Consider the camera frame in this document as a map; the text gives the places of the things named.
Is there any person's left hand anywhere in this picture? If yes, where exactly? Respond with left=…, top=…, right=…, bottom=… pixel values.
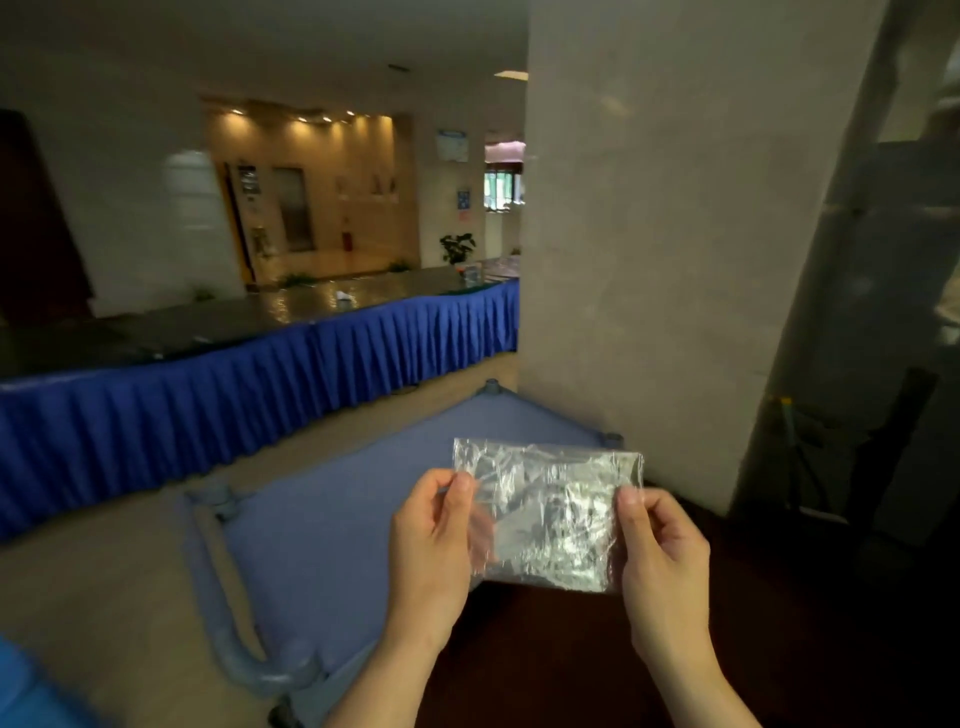
left=384, top=468, right=498, bottom=655

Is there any person's right hand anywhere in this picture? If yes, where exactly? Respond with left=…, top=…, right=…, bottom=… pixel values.
left=613, top=485, right=714, bottom=670

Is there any clear plastic bag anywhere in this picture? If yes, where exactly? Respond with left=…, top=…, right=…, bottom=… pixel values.
left=452, top=437, right=646, bottom=596

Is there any person's right forearm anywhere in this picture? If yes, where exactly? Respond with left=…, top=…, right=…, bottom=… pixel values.
left=644, top=646, right=763, bottom=728

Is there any grey plastic cart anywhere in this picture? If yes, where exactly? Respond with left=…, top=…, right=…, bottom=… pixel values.
left=182, top=378, right=626, bottom=728

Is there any long table with blue skirt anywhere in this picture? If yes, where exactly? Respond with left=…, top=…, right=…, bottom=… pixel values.
left=0, top=254, right=522, bottom=543

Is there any black vertical pipe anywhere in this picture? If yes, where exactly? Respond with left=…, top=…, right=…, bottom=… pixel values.
left=843, top=365, right=940, bottom=530

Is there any dark leafy plant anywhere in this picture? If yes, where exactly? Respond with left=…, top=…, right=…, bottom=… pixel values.
left=439, top=232, right=478, bottom=268

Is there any grey elevator door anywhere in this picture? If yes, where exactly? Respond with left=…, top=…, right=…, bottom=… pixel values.
left=271, top=165, right=317, bottom=253

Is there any blue plastic stool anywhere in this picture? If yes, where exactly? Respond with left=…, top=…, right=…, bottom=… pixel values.
left=0, top=635, right=103, bottom=728

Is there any dark wooden door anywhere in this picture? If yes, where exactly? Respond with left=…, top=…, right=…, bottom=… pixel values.
left=0, top=108, right=97, bottom=328

